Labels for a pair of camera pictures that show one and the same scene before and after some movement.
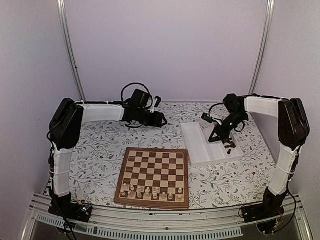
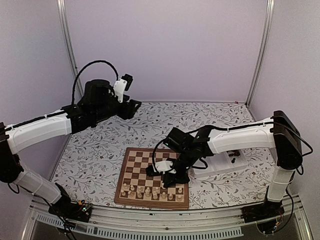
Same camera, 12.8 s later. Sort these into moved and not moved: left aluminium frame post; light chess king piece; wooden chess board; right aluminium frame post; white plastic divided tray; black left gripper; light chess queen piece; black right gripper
Moved: white plastic divided tray; black left gripper; black right gripper
Not moved: light chess queen piece; wooden chess board; right aluminium frame post; light chess king piece; left aluminium frame post
